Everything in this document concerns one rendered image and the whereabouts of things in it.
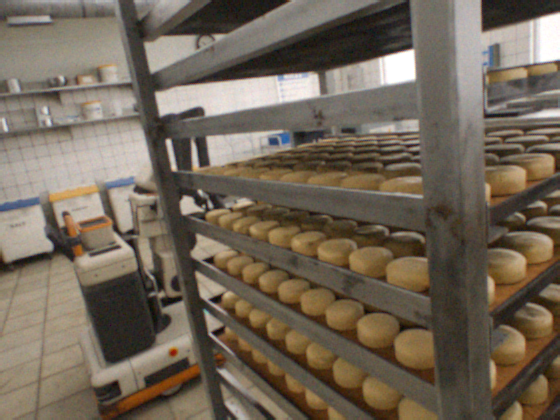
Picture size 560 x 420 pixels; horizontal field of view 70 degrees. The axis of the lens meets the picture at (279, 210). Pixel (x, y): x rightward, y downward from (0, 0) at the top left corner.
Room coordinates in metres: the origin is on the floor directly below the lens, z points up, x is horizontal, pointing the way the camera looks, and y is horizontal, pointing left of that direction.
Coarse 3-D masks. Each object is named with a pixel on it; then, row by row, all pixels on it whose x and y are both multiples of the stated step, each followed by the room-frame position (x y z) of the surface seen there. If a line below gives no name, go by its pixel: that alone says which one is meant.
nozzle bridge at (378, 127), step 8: (304, 128) 2.66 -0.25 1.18; (312, 128) 2.59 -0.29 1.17; (320, 128) 2.52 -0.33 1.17; (352, 128) 2.39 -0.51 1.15; (360, 128) 2.21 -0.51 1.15; (368, 128) 2.24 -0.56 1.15; (376, 128) 2.27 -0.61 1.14; (384, 128) 2.30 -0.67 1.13; (392, 128) 2.33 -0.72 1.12; (400, 128) 2.37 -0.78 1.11; (296, 136) 2.80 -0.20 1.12; (304, 136) 2.82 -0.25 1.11; (312, 136) 2.74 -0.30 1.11; (296, 144) 2.79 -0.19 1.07; (304, 144) 2.83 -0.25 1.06
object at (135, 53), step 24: (120, 0) 0.76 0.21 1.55; (120, 24) 0.77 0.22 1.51; (144, 48) 0.77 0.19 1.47; (144, 72) 0.77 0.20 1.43; (144, 96) 0.76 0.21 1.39; (144, 120) 0.76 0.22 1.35; (168, 168) 0.77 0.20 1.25; (168, 192) 0.76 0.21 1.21; (168, 216) 0.76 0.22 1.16; (192, 264) 0.77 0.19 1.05; (192, 288) 0.76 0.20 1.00; (192, 312) 0.76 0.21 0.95; (192, 336) 0.78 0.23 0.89; (216, 384) 0.77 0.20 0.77; (216, 408) 0.76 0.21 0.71
